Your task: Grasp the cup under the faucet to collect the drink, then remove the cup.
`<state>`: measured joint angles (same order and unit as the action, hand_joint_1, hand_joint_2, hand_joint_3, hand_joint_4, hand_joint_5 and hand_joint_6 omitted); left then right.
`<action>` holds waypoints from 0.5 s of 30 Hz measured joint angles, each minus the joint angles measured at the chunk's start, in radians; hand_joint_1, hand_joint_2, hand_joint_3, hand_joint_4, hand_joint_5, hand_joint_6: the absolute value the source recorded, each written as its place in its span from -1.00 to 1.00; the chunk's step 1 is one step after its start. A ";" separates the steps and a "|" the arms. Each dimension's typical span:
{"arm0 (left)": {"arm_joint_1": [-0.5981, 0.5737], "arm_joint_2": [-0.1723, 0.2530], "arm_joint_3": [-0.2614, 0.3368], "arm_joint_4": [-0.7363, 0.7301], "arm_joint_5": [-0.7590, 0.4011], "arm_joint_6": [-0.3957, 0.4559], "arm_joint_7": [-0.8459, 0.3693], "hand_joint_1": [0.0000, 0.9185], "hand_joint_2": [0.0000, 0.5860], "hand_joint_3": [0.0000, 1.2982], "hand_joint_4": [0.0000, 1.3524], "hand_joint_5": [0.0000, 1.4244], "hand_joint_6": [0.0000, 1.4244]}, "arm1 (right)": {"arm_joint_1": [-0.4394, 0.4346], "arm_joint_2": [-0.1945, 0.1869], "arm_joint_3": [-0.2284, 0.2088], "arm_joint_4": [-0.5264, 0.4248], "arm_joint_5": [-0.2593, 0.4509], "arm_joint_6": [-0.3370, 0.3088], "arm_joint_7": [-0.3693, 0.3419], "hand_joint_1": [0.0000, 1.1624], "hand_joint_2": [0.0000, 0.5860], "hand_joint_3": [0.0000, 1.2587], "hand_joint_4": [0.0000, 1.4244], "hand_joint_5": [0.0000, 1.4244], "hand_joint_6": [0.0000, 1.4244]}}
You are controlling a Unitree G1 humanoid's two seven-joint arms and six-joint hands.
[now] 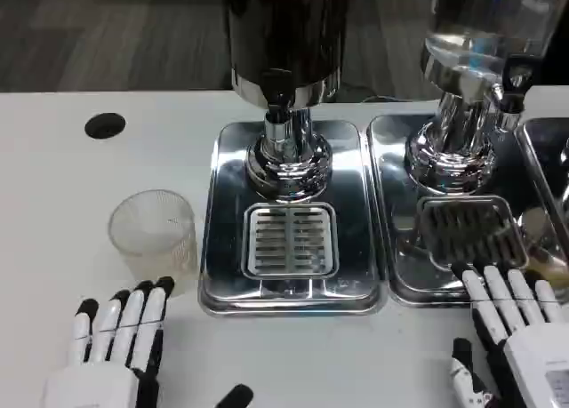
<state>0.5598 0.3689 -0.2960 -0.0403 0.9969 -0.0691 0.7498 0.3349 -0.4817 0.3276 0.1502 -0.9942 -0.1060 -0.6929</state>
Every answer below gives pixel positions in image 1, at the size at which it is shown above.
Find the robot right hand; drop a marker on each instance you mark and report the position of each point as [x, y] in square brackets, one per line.
[533, 350]

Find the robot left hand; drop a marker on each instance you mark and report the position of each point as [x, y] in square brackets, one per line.
[106, 381]

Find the clear ribbed glass cup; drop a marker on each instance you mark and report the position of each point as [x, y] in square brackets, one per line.
[153, 248]

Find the steel drain grid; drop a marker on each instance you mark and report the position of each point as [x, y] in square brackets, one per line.
[467, 232]
[291, 241]

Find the steel drip tray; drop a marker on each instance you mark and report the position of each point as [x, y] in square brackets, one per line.
[395, 203]
[355, 230]
[547, 159]

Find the black round counter grommet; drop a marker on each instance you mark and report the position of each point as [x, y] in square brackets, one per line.
[105, 125]

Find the black tap on clear dispenser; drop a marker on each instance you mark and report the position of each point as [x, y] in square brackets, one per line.
[513, 85]

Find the clear drink dispenser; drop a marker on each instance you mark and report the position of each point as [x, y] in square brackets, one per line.
[462, 88]

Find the black tap on dark dispenser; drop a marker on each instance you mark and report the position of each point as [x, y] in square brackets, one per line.
[278, 88]

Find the dark drink dispenser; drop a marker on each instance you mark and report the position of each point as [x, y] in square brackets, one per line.
[289, 30]

